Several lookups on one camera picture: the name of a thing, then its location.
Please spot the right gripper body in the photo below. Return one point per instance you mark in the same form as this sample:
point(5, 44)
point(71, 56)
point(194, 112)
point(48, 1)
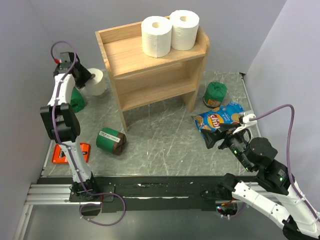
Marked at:
point(235, 142)

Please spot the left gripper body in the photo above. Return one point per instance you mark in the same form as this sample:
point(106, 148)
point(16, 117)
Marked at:
point(75, 66)

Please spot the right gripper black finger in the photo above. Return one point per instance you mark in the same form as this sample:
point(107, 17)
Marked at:
point(211, 137)
point(230, 127)

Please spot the green roll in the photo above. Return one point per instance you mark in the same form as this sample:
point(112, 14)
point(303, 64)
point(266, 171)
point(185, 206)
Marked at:
point(214, 94)
point(111, 141)
point(77, 101)

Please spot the white paper towel roll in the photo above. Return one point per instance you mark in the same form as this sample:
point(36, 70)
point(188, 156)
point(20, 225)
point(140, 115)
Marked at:
point(156, 33)

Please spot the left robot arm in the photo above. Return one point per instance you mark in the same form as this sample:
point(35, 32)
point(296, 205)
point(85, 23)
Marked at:
point(63, 127)

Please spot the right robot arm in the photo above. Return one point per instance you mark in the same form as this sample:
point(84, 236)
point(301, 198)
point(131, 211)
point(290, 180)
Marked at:
point(292, 212)

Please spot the wooden two-tier shelf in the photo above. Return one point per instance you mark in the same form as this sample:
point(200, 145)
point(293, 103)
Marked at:
point(137, 79)

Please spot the blue Lay's chips bag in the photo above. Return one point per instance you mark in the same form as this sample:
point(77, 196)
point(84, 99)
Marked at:
point(211, 120)

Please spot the orange flat package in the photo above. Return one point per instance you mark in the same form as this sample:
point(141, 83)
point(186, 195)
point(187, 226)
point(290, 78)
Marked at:
point(59, 156)

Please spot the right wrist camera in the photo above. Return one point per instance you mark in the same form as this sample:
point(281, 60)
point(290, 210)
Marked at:
point(247, 120)

